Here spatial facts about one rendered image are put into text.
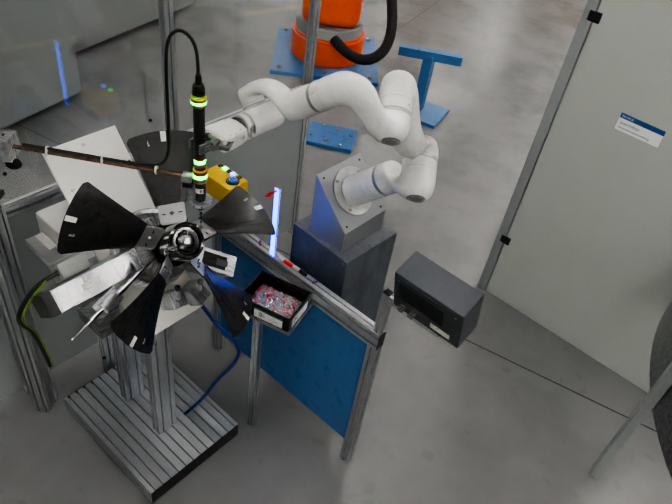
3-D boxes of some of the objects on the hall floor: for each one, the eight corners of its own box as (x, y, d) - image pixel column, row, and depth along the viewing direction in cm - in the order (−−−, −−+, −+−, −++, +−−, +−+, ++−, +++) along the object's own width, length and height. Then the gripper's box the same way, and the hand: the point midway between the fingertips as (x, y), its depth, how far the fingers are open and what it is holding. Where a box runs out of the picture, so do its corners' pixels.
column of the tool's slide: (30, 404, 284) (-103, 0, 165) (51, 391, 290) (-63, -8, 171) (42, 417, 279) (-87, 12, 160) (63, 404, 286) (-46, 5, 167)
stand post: (154, 438, 279) (137, 293, 219) (170, 425, 284) (158, 281, 224) (160, 444, 277) (145, 300, 217) (177, 432, 282) (166, 288, 222)
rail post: (339, 457, 283) (367, 344, 232) (345, 451, 286) (374, 338, 234) (346, 463, 281) (375, 350, 230) (352, 457, 284) (382, 345, 232)
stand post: (122, 405, 289) (89, 206, 213) (139, 394, 294) (113, 196, 218) (128, 412, 287) (97, 213, 211) (145, 400, 292) (120, 202, 216)
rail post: (212, 346, 320) (212, 228, 269) (218, 342, 323) (219, 224, 271) (218, 351, 319) (218, 232, 267) (224, 347, 321) (225, 228, 270)
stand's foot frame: (66, 408, 284) (63, 398, 279) (152, 353, 312) (151, 343, 307) (152, 503, 257) (151, 494, 252) (238, 434, 285) (238, 424, 280)
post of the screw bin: (246, 423, 290) (253, 302, 237) (250, 418, 292) (257, 297, 239) (252, 426, 289) (261, 306, 236) (256, 421, 292) (265, 301, 239)
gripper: (223, 105, 196) (175, 123, 185) (260, 128, 189) (213, 149, 178) (223, 126, 201) (176, 145, 190) (259, 149, 194) (213, 171, 183)
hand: (199, 145), depth 185 cm, fingers closed on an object, 4 cm apart
